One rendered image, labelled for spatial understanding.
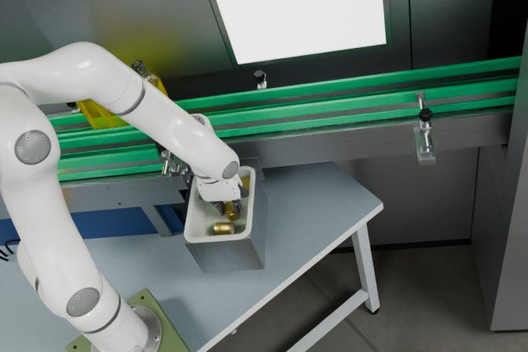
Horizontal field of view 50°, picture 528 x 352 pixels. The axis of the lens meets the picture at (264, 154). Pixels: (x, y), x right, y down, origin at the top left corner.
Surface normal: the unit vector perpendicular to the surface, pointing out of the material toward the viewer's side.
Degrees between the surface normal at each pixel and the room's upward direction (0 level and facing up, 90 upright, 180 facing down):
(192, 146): 52
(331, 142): 90
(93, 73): 75
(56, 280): 57
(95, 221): 90
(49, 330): 0
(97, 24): 90
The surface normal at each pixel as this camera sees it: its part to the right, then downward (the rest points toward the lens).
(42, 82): -0.25, 0.69
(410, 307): -0.22, -0.63
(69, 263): 0.62, 0.04
